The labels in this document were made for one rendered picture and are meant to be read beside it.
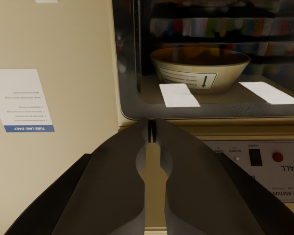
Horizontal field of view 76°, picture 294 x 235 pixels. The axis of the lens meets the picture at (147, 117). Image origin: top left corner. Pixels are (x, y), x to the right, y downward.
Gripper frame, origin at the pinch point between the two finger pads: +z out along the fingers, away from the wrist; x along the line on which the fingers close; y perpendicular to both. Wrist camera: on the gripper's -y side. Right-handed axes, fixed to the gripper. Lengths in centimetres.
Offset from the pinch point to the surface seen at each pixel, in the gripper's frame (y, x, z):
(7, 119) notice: 32, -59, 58
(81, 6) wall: -8, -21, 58
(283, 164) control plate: 12.9, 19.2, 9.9
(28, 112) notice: 29, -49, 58
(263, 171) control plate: 13.6, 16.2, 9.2
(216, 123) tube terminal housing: 9.4, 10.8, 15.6
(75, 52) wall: 6, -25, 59
